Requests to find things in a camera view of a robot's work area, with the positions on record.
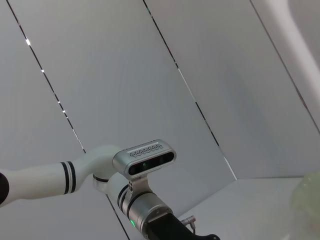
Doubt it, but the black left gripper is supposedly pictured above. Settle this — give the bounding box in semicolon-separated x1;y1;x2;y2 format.
147;212;221;240

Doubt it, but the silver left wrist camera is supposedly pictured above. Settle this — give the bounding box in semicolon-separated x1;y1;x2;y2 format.
111;139;178;198

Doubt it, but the pale green glass bowl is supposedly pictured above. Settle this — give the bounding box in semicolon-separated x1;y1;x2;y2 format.
288;168;320;240

